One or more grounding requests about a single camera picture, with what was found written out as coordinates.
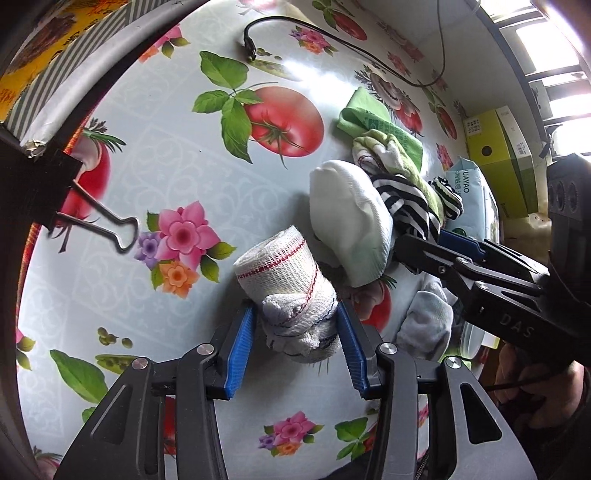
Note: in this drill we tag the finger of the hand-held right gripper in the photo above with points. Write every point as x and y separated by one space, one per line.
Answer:
459 241
425 256

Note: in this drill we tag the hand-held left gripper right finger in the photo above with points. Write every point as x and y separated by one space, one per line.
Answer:
353 350

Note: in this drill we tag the person's right hand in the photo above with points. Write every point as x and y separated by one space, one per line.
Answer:
512 369

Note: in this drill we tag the yellow printed board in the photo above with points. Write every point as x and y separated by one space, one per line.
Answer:
27 69

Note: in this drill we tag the metal window frame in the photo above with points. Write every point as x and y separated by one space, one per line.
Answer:
545 55

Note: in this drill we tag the white knitted cloth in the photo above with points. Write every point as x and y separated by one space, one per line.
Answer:
346 212

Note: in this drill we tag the large green cardboard box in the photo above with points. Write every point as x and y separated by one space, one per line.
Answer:
485 152

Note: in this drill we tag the black binder clip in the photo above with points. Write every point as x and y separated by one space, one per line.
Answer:
41 184

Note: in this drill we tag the wet wipes pack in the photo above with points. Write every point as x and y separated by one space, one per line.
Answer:
475 198

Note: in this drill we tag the white red-stitched gauze cloth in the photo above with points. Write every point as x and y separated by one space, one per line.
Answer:
277 267

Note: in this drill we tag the small grey white sock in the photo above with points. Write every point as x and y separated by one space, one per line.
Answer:
427 323

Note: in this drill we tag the green white towel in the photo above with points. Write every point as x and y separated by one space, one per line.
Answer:
388 147

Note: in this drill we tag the clear plastic container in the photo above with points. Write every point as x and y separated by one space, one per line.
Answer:
471 339

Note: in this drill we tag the green work glove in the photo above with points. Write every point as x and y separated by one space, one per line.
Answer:
364 110

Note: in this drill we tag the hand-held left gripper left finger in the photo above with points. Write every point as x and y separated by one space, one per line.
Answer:
240 350

